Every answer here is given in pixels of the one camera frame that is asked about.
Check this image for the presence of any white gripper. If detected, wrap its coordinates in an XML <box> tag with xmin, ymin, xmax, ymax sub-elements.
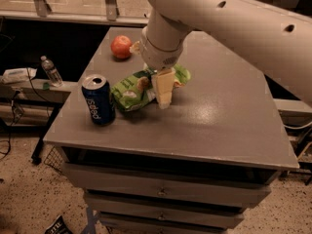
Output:
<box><xmin>130</xmin><ymin>26</ymin><xmax>184</xmax><ymax>109</ymax></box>

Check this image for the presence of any green rice chip bag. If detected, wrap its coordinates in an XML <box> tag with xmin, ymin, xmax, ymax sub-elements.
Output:
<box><xmin>110</xmin><ymin>63</ymin><xmax>192</xmax><ymax>113</ymax></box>

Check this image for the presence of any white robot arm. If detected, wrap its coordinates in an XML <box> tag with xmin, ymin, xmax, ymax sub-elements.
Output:
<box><xmin>133</xmin><ymin>0</ymin><xmax>312</xmax><ymax>105</ymax></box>

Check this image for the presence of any blue pepsi can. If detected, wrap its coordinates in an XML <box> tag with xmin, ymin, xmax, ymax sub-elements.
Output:
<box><xmin>81</xmin><ymin>74</ymin><xmax>115</xmax><ymax>125</ymax></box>

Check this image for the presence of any black snack bag on floor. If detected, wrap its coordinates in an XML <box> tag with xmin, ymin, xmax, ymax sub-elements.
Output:
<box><xmin>45</xmin><ymin>215</ymin><xmax>73</xmax><ymax>234</ymax></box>

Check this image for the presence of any red apple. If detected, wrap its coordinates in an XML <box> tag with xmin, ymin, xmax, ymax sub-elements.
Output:
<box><xmin>110</xmin><ymin>35</ymin><xmax>133</xmax><ymax>59</ymax></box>

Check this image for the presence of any grey drawer cabinet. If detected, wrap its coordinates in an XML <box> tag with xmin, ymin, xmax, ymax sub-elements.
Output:
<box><xmin>43</xmin><ymin>26</ymin><xmax>300</xmax><ymax>234</ymax></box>

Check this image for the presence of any metal window railing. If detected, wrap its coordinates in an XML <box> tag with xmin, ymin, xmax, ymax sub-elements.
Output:
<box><xmin>0</xmin><ymin>0</ymin><xmax>151</xmax><ymax>26</ymax></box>

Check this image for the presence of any clear plastic water bottle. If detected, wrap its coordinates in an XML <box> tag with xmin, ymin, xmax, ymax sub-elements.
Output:
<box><xmin>41</xmin><ymin>56</ymin><xmax>62</xmax><ymax>87</ymax></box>

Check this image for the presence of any low side bench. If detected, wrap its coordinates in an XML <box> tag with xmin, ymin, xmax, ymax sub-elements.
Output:
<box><xmin>0</xmin><ymin>79</ymin><xmax>77</xmax><ymax>165</ymax></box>

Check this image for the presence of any top grey drawer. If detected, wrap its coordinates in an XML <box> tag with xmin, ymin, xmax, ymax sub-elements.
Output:
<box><xmin>62</xmin><ymin>163</ymin><xmax>271</xmax><ymax>208</ymax></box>

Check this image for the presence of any grey drawer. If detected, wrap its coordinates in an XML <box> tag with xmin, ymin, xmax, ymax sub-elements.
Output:
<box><xmin>62</xmin><ymin>163</ymin><xmax>271</xmax><ymax>208</ymax></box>
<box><xmin>84</xmin><ymin>193</ymin><xmax>244</xmax><ymax>228</ymax></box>
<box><xmin>97</xmin><ymin>212</ymin><xmax>228</xmax><ymax>234</ymax></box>

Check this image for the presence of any middle grey drawer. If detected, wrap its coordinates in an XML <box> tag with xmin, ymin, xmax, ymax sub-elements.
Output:
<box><xmin>84</xmin><ymin>193</ymin><xmax>244</xmax><ymax>228</ymax></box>

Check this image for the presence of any bottom grey drawer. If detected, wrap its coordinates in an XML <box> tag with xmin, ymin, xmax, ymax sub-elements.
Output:
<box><xmin>97</xmin><ymin>212</ymin><xmax>228</xmax><ymax>234</ymax></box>

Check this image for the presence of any white tissue pack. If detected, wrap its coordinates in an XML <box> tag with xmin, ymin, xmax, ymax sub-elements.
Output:
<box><xmin>1</xmin><ymin>67</ymin><xmax>37</xmax><ymax>84</ymax></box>

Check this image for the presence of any wire mesh basket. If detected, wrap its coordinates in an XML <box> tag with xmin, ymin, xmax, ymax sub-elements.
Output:
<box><xmin>44</xmin><ymin>147</ymin><xmax>63</xmax><ymax>174</ymax></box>

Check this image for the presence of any black cable on bench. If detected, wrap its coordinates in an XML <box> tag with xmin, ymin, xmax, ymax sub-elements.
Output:
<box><xmin>0</xmin><ymin>67</ymin><xmax>53</xmax><ymax>161</ymax></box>

